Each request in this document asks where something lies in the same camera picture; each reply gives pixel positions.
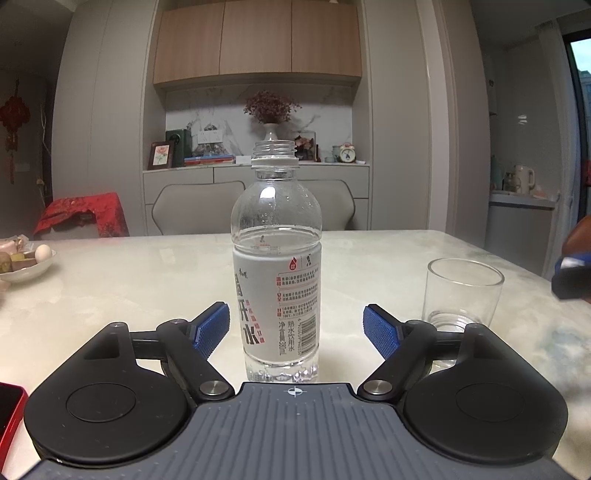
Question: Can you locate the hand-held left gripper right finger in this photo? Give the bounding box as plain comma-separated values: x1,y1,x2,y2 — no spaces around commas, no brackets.
358,304,506,401

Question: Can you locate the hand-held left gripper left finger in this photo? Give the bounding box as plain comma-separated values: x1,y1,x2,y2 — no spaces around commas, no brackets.
85,301,234,402

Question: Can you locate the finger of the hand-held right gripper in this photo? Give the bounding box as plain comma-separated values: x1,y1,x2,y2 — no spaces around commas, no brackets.
551,255,591,301

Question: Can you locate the clear plastic water bottle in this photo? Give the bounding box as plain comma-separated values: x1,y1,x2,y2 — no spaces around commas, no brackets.
230,139,322,384

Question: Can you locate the clear drinking glass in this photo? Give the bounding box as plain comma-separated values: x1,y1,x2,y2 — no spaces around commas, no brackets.
422,257,505,369

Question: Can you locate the orange-brown rounded object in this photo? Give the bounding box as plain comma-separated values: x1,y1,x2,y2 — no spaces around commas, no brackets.
567,224,591,256

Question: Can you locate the grey kitchen counter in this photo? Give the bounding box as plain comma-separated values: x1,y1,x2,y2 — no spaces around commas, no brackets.
485,190,559,278

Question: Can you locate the white kettle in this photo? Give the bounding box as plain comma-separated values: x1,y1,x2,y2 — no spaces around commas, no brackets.
514,165,536,193

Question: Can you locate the grey dining chair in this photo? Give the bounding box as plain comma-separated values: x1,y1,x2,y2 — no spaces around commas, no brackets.
151,181,245,236
300,179,356,230

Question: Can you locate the green jar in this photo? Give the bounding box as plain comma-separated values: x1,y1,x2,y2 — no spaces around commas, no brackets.
489,154,505,191

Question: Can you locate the window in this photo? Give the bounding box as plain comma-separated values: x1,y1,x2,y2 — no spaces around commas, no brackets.
566,32,591,232

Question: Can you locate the grey sideboard cabinet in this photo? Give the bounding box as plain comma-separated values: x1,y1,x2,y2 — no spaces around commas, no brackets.
142,161,371,236

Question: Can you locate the stack of books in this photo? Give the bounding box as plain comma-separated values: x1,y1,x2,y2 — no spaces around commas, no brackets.
184,154,236,167

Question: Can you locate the red patterned cloth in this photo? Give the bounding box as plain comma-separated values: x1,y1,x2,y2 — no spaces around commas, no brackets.
33,193,130,238

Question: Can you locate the clear wrapped package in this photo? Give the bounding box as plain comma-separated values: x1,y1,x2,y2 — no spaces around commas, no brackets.
190,122,229,157

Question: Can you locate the green box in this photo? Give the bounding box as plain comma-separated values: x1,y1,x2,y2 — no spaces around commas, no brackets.
165,128,192,168

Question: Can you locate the white plate with egg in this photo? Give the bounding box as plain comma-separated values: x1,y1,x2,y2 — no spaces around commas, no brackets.
0,237,58,283

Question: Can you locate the glass flower display case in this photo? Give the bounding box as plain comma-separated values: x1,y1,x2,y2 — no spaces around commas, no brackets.
293,130,318,162

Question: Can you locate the red flat object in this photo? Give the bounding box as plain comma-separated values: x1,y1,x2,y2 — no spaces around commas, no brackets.
0,382,28,457

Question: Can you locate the dried flower bouquet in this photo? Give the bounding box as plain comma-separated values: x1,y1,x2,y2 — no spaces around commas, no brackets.
243,90,302,125

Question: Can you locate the bare branch decoration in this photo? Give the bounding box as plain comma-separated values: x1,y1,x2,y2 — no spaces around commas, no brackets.
34,104,54,208

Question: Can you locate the brown picture frame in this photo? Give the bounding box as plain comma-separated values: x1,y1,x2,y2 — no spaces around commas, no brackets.
148,141,174,171

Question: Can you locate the wooden wall cabinet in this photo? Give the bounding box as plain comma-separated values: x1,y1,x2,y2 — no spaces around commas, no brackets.
152,0,362,86

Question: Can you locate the red knot wall ornament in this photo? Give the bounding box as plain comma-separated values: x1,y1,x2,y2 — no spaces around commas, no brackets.
0,78,31,185

